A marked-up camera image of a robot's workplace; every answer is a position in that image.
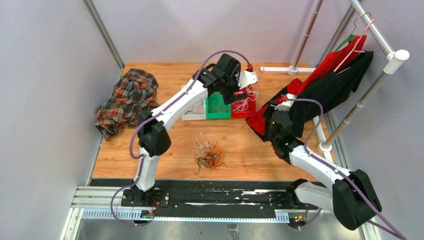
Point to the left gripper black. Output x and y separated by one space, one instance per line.
229 97

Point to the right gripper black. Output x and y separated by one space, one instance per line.
271 109

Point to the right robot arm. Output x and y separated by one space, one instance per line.
349 195

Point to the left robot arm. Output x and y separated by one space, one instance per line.
224 71

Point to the green bin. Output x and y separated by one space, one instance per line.
215 107

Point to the red bin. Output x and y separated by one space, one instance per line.
246 107

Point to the white bin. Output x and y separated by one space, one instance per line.
196 112

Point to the black garment on hanger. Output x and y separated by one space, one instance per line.
330 90

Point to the red garment on hanger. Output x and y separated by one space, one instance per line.
318 73

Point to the plaid cloth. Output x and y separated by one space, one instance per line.
135 92

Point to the pink hanger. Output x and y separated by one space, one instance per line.
356 42

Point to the green hanger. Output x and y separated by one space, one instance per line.
345 42

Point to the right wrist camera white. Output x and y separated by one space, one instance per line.
283 103

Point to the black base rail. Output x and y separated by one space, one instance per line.
224 200

